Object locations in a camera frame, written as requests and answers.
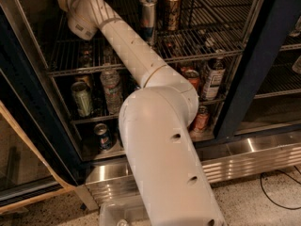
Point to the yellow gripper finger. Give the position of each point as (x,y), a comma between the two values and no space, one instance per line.
(63,5)

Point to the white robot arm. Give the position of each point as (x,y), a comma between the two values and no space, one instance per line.
(153,123)

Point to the silver blue energy drink can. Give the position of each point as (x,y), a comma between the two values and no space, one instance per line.
(147,18)

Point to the green can middle shelf left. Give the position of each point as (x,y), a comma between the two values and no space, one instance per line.
(81,95)

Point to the brown gold tall can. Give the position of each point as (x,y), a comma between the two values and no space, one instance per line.
(172,14)

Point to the orange can middle shelf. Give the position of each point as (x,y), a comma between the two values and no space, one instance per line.
(193,77)

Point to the blue pepsi can left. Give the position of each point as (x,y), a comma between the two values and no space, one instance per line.
(103,136)

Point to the open glass fridge door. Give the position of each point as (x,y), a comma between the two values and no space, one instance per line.
(32,137)

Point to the orange can bottom right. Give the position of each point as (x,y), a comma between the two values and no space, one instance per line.
(201,119)

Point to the stainless steel fridge grille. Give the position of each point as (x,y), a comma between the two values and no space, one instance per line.
(223,162)

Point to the clear plastic water bottle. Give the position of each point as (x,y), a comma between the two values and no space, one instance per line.
(112,90)

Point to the dark bottle white label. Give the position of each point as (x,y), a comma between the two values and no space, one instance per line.
(213,73)

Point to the clear plastic bin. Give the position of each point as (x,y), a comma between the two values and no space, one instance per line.
(128,211)

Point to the middle wire fridge shelf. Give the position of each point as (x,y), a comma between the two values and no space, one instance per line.
(101,114)

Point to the wire fridge shelf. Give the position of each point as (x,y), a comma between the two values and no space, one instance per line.
(101,114)
(206,26)

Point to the top wire fridge shelf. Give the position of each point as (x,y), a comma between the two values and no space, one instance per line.
(206,26)

